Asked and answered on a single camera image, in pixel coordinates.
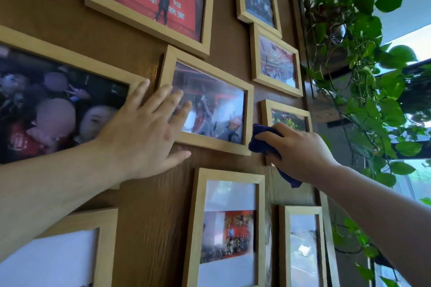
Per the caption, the person's right hand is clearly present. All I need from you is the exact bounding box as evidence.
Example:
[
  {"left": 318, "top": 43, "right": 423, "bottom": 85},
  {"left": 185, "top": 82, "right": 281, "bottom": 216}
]
[{"left": 255, "top": 123, "right": 341, "bottom": 185}]

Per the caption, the person's left hand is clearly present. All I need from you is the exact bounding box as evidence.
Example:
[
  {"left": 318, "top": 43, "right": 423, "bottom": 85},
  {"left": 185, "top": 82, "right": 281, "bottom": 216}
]
[{"left": 95, "top": 79, "right": 192, "bottom": 182}]

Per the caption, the dark blue cleaning cloth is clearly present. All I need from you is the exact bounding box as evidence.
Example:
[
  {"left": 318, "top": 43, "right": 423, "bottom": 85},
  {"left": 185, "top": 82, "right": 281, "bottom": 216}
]
[{"left": 248, "top": 124, "right": 303, "bottom": 189}]

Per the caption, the wooden frame red building photo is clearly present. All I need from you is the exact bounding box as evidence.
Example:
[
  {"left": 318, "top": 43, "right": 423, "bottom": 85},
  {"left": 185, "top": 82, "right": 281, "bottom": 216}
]
[{"left": 158, "top": 45, "right": 255, "bottom": 156}]

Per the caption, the person's left forearm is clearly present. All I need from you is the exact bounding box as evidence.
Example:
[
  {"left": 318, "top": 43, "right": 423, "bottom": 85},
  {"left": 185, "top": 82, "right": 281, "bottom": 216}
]
[{"left": 0, "top": 139, "right": 126, "bottom": 263}]

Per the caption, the person's right forearm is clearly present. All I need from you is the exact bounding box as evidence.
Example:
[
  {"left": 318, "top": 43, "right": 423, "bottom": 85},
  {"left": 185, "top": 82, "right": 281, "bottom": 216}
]
[{"left": 316, "top": 159, "right": 431, "bottom": 287}]

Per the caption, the green pothos vine plant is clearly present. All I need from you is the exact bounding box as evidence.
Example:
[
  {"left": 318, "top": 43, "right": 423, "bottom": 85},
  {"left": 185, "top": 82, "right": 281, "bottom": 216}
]
[{"left": 298, "top": 0, "right": 431, "bottom": 287}]

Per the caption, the glass plant vase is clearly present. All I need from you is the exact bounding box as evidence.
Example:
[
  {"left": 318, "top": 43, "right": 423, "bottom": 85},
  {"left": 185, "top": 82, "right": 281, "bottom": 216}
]
[{"left": 331, "top": 24, "right": 347, "bottom": 45}]

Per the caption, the small wooden frame garden photo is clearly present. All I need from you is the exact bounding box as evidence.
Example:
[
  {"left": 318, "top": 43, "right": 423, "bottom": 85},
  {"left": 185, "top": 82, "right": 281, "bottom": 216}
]
[{"left": 260, "top": 99, "right": 313, "bottom": 167}]

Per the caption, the wooden frame red temple photo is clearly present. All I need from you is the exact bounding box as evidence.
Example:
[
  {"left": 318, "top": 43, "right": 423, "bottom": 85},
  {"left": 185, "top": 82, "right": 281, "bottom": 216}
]
[{"left": 250, "top": 23, "right": 304, "bottom": 98}]

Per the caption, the large wooden frame crowd photo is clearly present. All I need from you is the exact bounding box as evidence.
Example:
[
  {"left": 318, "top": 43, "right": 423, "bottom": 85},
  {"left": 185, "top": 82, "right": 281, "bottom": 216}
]
[{"left": 0, "top": 25, "right": 151, "bottom": 190}]

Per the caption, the tall wooden frame matted photo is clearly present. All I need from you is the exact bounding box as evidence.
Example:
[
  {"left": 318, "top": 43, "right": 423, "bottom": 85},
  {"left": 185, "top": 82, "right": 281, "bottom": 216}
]
[{"left": 182, "top": 168, "right": 266, "bottom": 287}]

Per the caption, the dark wall shelf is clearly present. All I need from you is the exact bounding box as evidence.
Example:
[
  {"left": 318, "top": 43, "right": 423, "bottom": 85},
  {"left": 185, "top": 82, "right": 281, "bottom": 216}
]
[{"left": 303, "top": 56, "right": 351, "bottom": 79}]

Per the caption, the wooden frame red stage photo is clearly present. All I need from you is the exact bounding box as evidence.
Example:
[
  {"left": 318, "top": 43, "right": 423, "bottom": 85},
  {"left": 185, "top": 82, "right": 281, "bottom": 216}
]
[{"left": 84, "top": 0, "right": 214, "bottom": 59}]

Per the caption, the tall wooden frame pale photo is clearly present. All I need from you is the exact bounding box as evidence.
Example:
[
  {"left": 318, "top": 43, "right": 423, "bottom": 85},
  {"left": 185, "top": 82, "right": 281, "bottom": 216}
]
[{"left": 279, "top": 205, "right": 328, "bottom": 287}]

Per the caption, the wooden frame white mat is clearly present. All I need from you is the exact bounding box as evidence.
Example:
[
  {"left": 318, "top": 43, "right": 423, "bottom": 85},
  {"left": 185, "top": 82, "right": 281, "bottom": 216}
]
[{"left": 0, "top": 208, "right": 119, "bottom": 287}]

